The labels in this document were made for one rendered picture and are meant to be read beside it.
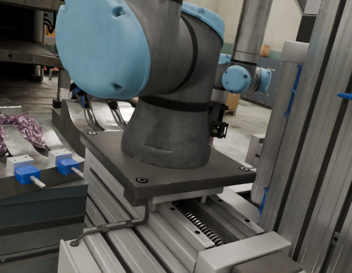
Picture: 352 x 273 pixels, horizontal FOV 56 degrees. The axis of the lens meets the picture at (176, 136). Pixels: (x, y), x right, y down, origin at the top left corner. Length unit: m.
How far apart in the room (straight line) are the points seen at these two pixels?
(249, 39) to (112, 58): 0.61
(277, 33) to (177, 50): 8.36
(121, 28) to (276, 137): 0.38
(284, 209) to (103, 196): 0.32
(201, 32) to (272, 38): 8.35
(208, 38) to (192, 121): 0.12
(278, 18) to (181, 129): 8.38
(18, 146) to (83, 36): 0.67
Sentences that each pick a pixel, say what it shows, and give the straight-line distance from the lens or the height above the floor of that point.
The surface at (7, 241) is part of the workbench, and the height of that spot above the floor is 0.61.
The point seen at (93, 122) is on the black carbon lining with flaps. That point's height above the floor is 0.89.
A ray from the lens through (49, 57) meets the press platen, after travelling 1.69.
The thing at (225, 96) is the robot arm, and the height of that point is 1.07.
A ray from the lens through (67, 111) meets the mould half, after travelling 1.25.
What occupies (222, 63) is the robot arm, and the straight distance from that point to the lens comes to 1.07.
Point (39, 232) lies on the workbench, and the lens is 1.07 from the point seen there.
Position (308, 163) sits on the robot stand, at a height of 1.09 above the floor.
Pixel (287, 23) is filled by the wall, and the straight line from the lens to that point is 8.65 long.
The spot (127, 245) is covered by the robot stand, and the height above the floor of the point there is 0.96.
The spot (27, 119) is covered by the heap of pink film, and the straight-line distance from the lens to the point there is 1.08.
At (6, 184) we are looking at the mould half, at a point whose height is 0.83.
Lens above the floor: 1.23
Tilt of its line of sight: 17 degrees down
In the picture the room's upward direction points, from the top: 10 degrees clockwise
